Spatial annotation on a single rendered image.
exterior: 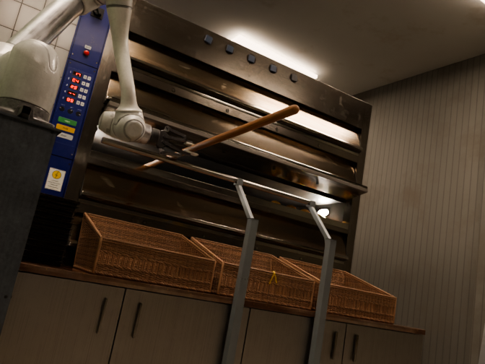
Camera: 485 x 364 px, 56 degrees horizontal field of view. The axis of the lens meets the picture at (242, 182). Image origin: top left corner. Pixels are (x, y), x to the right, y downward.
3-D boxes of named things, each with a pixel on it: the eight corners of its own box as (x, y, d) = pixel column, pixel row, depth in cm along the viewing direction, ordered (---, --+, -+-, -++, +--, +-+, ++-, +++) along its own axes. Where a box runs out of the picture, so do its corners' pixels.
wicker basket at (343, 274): (270, 300, 283) (277, 255, 288) (340, 312, 308) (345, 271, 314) (320, 312, 240) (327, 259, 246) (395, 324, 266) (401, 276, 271)
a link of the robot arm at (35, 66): (21, 97, 133) (41, 29, 138) (-22, 96, 140) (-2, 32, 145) (61, 118, 148) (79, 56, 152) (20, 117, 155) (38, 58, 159)
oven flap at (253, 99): (115, 58, 250) (120, 32, 261) (358, 153, 332) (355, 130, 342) (118, 53, 247) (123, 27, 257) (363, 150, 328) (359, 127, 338)
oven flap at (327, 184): (108, 104, 232) (98, 120, 248) (367, 192, 313) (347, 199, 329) (110, 100, 233) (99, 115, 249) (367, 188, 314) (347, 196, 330)
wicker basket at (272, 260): (179, 284, 255) (189, 235, 261) (264, 299, 280) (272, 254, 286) (216, 295, 213) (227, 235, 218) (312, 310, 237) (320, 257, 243)
